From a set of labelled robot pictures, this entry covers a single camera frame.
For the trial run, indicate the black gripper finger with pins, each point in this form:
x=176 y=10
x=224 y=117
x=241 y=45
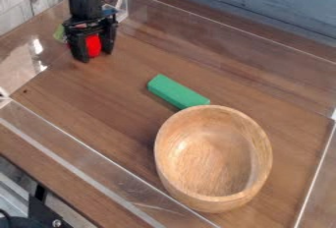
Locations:
x=77 y=46
x=108 y=38

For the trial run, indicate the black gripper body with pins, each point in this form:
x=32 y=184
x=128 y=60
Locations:
x=89 y=16

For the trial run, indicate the red toy strawberry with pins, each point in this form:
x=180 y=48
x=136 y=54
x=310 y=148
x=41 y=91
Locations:
x=92 y=39

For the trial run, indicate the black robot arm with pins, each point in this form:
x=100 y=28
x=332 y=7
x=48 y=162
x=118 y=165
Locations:
x=90 y=29

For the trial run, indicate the green rectangular block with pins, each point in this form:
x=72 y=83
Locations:
x=174 y=93

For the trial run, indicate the wooden bowl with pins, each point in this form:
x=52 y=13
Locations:
x=213 y=157

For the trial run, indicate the clear acrylic back wall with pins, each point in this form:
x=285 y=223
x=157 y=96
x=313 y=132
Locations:
x=286 y=72

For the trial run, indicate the clear acrylic wall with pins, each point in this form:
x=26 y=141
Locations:
x=108 y=194
x=286 y=72
x=317 y=210

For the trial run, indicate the clear acrylic front wall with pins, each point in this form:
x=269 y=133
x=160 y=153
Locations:
x=108 y=194

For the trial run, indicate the black clamp with cable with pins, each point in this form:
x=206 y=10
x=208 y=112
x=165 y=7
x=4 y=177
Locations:
x=28 y=214

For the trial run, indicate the clear acrylic right wall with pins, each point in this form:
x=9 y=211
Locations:
x=317 y=210

